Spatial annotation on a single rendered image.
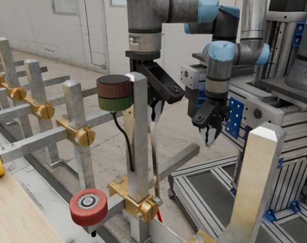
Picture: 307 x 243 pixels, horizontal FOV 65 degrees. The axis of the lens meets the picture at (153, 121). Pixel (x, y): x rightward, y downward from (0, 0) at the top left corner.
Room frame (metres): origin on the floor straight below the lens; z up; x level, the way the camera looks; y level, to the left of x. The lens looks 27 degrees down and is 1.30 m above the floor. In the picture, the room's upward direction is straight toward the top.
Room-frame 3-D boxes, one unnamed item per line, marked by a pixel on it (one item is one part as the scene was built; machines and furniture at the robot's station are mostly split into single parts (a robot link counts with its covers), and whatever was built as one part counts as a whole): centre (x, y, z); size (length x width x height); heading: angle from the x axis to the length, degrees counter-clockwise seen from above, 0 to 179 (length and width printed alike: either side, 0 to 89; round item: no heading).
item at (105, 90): (0.40, 0.07, 1.16); 0.06 x 0.06 x 0.02
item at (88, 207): (0.38, 0.14, 0.85); 0.08 x 0.08 x 0.11
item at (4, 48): (0.95, 0.58, 0.93); 0.03 x 0.03 x 0.48; 46
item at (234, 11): (1.24, -0.34, 1.21); 0.13 x 0.12 x 0.14; 89
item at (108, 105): (0.40, 0.07, 1.14); 0.06 x 0.06 x 0.02
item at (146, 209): (0.45, 0.05, 0.85); 0.13 x 0.06 x 0.05; 46
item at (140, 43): (0.57, 0.02, 1.21); 0.08 x 0.08 x 0.05
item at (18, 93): (0.97, 0.59, 0.95); 0.13 x 0.06 x 0.05; 46
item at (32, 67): (0.78, 0.40, 0.88); 0.03 x 0.03 x 0.48; 46
